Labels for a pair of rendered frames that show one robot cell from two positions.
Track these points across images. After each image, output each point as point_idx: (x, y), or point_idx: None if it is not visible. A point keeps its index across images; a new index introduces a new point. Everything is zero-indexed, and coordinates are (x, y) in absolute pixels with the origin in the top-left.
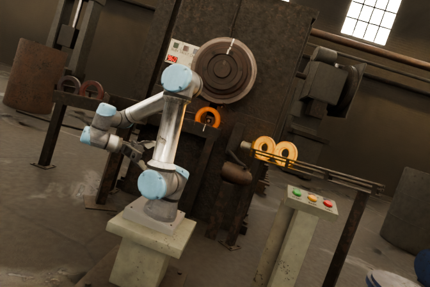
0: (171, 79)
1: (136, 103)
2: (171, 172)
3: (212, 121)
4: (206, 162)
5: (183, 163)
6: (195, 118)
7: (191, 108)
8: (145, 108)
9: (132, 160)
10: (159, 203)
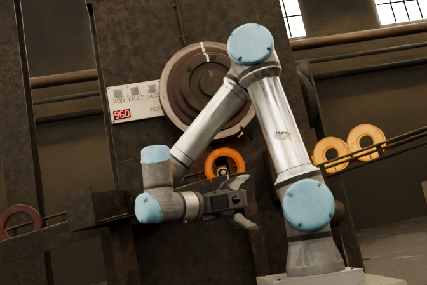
0: (248, 46)
1: (115, 193)
2: (321, 173)
3: (227, 171)
4: (260, 228)
5: (222, 257)
6: (208, 175)
7: (190, 168)
8: (204, 131)
9: (237, 207)
10: (315, 247)
